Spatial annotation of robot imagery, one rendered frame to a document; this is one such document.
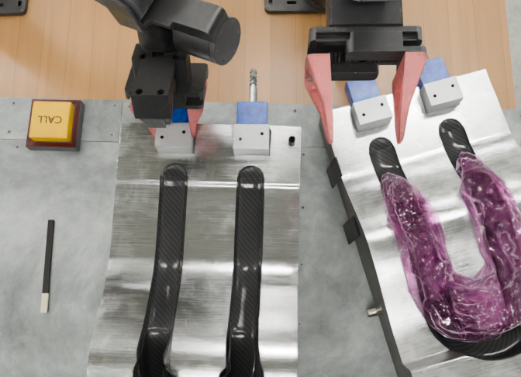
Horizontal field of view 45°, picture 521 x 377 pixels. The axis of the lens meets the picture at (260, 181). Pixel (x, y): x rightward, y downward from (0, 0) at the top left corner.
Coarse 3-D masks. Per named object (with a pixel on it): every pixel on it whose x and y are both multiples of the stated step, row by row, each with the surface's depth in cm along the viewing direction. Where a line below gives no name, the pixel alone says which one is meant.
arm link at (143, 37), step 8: (152, 24) 74; (144, 32) 76; (152, 32) 75; (160, 32) 75; (168, 32) 75; (144, 40) 76; (152, 40) 76; (160, 40) 76; (168, 40) 76; (144, 48) 77; (152, 48) 77; (160, 48) 77; (168, 48) 77
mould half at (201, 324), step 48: (144, 144) 91; (144, 192) 89; (192, 192) 89; (288, 192) 89; (144, 240) 88; (192, 240) 88; (288, 240) 87; (144, 288) 85; (192, 288) 85; (288, 288) 85; (96, 336) 80; (192, 336) 80; (288, 336) 80
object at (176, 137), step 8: (176, 112) 91; (184, 112) 91; (176, 120) 90; (184, 120) 90; (160, 128) 89; (168, 128) 89; (176, 128) 89; (184, 128) 89; (160, 136) 88; (168, 136) 88; (176, 136) 88; (184, 136) 88; (160, 144) 88; (168, 144) 88; (176, 144) 88; (184, 144) 88; (192, 144) 90; (160, 152) 91; (168, 152) 90; (176, 152) 90; (184, 152) 90; (192, 152) 90
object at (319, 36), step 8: (312, 32) 58; (320, 32) 57; (328, 32) 57; (336, 32) 57; (344, 32) 57; (408, 32) 57; (416, 32) 57; (312, 40) 57; (320, 40) 58; (328, 40) 58; (336, 40) 58; (344, 40) 58; (408, 40) 58; (416, 40) 57; (312, 48) 59; (320, 48) 61; (328, 48) 61; (336, 48) 61; (384, 64) 63; (392, 64) 63
